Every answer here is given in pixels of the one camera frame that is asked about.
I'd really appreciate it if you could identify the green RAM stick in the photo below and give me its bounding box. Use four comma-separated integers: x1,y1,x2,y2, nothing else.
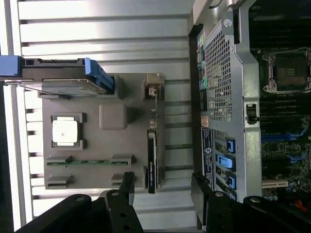
47,159,129,166

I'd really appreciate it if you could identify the grey plastic parts rack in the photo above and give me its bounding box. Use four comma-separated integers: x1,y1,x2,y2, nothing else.
37,72,166,195

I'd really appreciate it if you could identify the white expansion slot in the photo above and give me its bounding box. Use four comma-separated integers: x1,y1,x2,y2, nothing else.
261,181,289,190

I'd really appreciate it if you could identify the green motherboard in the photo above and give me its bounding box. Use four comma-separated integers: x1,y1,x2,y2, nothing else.
250,46,311,202

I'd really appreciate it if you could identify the silver CPU chip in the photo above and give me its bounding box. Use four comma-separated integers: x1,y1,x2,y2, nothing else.
52,116,80,147

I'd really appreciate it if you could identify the blue expansion slot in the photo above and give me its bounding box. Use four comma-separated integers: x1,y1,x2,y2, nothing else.
261,128,307,143

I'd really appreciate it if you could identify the dark grey PC case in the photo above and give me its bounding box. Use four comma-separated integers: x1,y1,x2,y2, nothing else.
188,0,311,219

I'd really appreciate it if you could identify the hard disk with blue caddy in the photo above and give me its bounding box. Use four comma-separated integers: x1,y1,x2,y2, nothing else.
0,55,115,97

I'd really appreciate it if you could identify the CPU socket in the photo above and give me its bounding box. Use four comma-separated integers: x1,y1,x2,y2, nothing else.
262,48,311,94

